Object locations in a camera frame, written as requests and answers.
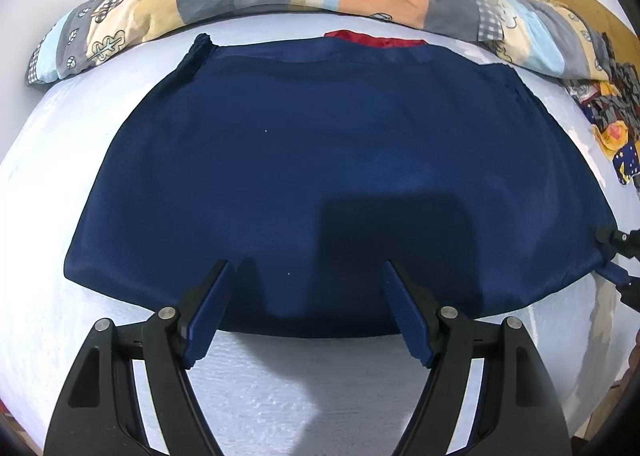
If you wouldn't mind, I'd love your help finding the navy blue jacket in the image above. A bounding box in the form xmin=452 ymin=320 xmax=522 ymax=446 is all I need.
xmin=62 ymin=30 xmax=617 ymax=339

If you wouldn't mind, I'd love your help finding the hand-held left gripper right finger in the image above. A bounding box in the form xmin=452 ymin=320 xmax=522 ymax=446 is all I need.
xmin=382 ymin=259 xmax=572 ymax=456

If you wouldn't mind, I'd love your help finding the colourful patterned cloth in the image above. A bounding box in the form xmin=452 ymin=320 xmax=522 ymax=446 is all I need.
xmin=565 ymin=31 xmax=640 ymax=159

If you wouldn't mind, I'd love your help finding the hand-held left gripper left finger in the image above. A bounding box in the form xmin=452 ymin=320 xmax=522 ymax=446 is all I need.
xmin=44 ymin=259 xmax=236 ymax=456

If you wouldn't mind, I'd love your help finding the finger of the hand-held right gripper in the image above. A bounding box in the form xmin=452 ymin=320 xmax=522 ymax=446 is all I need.
xmin=595 ymin=227 xmax=640 ymax=262
xmin=602 ymin=263 xmax=640 ymax=309

